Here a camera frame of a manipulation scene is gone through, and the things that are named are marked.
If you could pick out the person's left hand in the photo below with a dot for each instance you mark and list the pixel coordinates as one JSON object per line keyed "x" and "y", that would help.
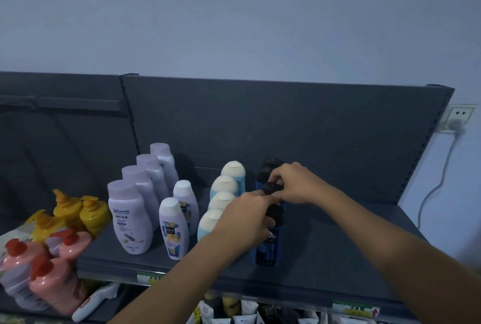
{"x": 240, "y": 222}

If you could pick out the person's right hand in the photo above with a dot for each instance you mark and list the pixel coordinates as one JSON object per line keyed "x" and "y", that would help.
{"x": 302, "y": 184}

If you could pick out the person's right fingers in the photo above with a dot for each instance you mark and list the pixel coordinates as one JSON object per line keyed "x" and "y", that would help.
{"x": 283, "y": 177}

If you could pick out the person's left fingers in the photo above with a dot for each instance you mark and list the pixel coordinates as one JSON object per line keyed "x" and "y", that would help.
{"x": 259, "y": 199}

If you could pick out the dark blue black-capped bottle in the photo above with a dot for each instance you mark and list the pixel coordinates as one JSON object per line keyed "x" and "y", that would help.
{"x": 271, "y": 187}
{"x": 267, "y": 246}
{"x": 266, "y": 168}

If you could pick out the person's left forearm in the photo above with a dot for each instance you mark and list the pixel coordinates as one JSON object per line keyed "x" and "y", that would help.
{"x": 176, "y": 282}

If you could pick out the person's right forearm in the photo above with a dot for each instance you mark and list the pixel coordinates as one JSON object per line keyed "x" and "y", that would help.
{"x": 394, "y": 256}

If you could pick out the light blue white-capped bottle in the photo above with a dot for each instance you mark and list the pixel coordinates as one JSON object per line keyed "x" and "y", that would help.
{"x": 221, "y": 200}
{"x": 207, "y": 222}
{"x": 223, "y": 184}
{"x": 233, "y": 171}

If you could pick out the dark grey shelf unit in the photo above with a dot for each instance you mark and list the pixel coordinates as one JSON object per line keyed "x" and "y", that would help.
{"x": 56, "y": 136}
{"x": 338, "y": 139}

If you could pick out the white bottle yellow label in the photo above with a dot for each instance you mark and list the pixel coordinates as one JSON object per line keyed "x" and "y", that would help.
{"x": 186, "y": 199}
{"x": 173, "y": 228}

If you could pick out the purple lotion bottle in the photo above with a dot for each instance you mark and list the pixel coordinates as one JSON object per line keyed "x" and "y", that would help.
{"x": 144, "y": 188}
{"x": 167, "y": 162}
{"x": 156, "y": 173}
{"x": 129, "y": 218}

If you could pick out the row of white tubes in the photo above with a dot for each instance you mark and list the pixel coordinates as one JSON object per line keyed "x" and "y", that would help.
{"x": 225, "y": 312}

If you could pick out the green shelf price label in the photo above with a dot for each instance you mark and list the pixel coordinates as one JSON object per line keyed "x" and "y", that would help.
{"x": 149, "y": 278}
{"x": 355, "y": 309}

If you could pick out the yellow pump bottle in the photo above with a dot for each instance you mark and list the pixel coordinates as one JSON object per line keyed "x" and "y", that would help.
{"x": 45, "y": 224}
{"x": 94, "y": 216}
{"x": 67, "y": 209}

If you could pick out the white power plug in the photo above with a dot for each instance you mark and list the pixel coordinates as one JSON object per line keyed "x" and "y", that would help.
{"x": 456, "y": 126}

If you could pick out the pink bottle red pump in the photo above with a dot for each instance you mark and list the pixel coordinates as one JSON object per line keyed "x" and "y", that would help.
{"x": 75, "y": 245}
{"x": 56, "y": 286}
{"x": 20, "y": 260}

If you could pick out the white wall socket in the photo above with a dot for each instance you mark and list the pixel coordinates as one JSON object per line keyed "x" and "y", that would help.
{"x": 462, "y": 111}

